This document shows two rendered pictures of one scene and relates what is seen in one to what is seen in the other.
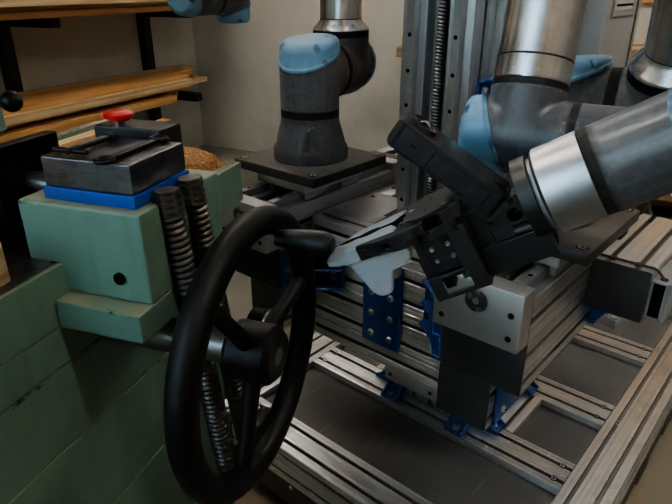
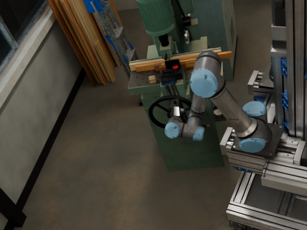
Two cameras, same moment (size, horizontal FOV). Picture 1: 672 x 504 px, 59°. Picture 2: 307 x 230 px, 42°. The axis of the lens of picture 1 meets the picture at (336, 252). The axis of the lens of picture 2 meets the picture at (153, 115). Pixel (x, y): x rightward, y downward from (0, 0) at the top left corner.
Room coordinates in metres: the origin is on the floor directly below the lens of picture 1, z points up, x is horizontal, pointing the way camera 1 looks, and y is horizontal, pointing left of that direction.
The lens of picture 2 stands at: (0.38, -1.67, 2.50)
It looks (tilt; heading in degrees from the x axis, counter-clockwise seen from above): 43 degrees down; 90
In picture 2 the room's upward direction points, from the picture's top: 20 degrees counter-clockwise
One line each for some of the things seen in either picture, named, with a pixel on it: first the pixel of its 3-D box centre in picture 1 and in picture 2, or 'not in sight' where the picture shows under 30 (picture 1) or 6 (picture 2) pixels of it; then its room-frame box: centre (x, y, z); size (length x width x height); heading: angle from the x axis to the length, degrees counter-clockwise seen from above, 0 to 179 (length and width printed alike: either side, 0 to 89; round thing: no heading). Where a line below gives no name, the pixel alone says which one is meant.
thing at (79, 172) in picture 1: (125, 155); (172, 74); (0.57, 0.21, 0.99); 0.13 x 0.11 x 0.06; 161
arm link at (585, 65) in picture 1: (565, 103); (255, 116); (0.85, -0.33, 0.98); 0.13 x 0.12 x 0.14; 62
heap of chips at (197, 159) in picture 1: (175, 156); not in sight; (0.83, 0.23, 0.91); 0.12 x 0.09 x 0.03; 71
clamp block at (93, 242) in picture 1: (130, 225); (173, 83); (0.56, 0.21, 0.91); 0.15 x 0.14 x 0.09; 161
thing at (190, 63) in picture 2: not in sight; (179, 65); (0.64, 0.35, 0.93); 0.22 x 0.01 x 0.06; 161
